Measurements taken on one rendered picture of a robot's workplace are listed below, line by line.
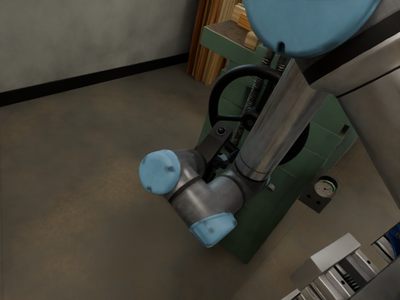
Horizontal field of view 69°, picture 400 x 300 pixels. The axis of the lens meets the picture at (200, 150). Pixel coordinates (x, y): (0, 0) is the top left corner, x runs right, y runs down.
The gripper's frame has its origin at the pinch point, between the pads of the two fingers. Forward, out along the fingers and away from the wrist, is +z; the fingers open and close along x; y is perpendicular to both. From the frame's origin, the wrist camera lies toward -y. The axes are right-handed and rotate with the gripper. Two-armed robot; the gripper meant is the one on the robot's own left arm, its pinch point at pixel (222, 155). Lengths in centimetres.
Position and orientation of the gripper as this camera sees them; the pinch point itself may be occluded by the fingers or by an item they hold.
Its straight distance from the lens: 81.8
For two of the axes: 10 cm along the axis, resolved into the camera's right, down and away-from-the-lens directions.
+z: 3.7, -0.2, 9.3
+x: 7.8, 5.4, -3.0
